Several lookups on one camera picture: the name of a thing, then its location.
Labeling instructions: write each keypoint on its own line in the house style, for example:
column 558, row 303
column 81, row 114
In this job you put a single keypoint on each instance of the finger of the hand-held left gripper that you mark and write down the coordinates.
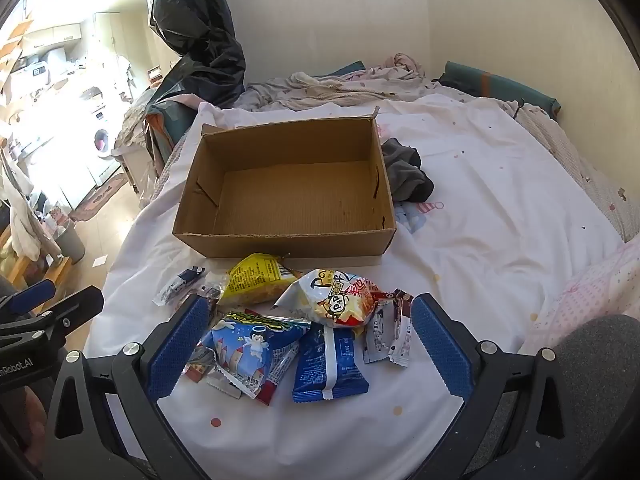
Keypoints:
column 75, row 307
column 32, row 294

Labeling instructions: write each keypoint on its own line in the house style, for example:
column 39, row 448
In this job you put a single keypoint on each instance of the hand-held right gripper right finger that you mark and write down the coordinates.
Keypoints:
column 442, row 347

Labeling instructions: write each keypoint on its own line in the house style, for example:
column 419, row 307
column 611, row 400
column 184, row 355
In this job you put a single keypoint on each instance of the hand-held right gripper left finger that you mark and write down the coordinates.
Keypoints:
column 180, row 347

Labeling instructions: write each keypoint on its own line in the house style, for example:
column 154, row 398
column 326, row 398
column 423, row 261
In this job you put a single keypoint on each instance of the tan patterned snack packet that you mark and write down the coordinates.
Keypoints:
column 196, row 362

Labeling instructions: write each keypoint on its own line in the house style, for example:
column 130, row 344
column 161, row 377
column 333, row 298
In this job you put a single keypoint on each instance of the small dark red white packet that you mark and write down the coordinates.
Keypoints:
column 401, row 342

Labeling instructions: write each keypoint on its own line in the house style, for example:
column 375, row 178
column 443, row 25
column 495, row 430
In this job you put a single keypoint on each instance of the small dark blue packet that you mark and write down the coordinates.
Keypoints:
column 177, row 284

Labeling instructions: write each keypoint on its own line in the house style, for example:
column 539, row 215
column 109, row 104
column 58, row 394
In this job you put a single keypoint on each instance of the blue castle print snack bag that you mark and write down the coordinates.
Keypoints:
column 245, row 350

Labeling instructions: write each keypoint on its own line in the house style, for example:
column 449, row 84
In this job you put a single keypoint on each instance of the yellow snack bag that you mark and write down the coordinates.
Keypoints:
column 250, row 280

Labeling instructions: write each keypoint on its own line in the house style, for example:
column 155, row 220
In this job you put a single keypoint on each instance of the white and red chips bag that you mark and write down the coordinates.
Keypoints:
column 330, row 300

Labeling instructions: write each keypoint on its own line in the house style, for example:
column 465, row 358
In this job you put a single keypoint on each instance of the blue packet with white stripe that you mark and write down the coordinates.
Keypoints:
column 320, row 365

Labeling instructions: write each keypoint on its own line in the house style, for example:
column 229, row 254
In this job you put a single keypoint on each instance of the brown cardboard box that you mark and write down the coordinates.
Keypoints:
column 300, row 195

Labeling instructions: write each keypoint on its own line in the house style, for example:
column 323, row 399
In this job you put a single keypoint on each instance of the white paper sheet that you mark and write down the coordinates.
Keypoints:
column 100, row 261

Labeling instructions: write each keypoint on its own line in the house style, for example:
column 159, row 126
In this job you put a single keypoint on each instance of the grey trash bin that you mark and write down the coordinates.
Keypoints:
column 70, row 242

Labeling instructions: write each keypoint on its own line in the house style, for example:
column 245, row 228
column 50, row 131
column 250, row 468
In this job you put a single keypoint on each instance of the white hanging garment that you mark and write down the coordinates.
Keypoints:
column 25, row 225

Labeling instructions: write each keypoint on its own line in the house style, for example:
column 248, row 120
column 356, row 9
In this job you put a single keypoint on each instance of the patterned floor rug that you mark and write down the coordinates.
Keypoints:
column 100, row 195

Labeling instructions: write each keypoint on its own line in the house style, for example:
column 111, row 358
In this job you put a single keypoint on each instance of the white washing machine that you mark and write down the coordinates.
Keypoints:
column 102, row 140

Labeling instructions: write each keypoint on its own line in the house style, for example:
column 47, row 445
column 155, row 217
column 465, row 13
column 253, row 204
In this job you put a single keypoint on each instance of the pink quilt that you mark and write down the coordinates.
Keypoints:
column 600, row 285

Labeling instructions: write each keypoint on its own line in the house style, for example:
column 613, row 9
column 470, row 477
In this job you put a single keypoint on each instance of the dark grey cloth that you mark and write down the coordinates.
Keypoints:
column 407, row 175

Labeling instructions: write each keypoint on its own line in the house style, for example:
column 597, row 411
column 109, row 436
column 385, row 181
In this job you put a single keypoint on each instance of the teal pillow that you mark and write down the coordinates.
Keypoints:
column 500, row 85

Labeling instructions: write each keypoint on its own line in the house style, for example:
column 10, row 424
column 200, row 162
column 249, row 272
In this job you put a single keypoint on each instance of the crumpled beige blanket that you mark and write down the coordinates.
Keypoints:
column 325, row 90

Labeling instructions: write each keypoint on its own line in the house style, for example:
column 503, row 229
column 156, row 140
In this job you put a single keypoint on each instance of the black plastic bag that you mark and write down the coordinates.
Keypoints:
column 200, row 25

